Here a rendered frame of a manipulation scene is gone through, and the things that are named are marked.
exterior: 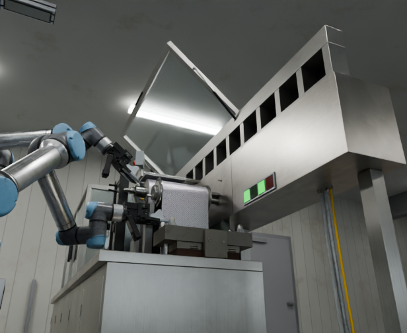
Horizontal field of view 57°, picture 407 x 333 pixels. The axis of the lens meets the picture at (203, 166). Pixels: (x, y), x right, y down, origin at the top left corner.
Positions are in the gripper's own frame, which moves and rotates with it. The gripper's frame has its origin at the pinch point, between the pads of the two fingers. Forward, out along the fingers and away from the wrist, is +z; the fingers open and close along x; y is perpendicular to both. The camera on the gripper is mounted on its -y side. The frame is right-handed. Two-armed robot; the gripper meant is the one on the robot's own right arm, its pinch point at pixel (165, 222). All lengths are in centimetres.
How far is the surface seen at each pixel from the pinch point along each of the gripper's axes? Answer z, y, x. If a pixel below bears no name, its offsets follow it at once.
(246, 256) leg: 50, -9, 13
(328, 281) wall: 440, 34, 396
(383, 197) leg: 50, -5, -77
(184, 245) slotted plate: 2.3, -13.6, -19.0
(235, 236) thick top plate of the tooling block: 25.1, -8.3, -20.0
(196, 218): 15.3, 3.8, -0.3
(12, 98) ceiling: -104, 201, 267
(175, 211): 4.6, 6.1, -0.3
